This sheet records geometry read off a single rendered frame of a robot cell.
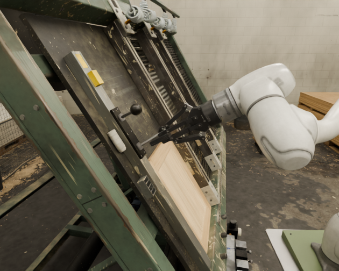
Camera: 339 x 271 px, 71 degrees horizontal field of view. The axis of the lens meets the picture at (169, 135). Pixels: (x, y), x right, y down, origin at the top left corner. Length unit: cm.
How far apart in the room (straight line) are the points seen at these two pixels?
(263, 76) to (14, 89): 61
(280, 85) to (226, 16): 577
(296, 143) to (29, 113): 61
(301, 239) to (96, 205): 113
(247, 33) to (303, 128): 595
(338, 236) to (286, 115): 81
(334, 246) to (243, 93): 88
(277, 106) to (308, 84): 652
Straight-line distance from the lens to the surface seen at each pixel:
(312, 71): 711
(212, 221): 131
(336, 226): 130
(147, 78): 121
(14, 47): 69
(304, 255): 145
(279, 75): 68
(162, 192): 91
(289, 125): 57
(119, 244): 74
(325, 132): 68
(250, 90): 66
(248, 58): 651
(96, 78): 84
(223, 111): 68
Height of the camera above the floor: 173
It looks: 20 degrees down
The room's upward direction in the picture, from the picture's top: straight up
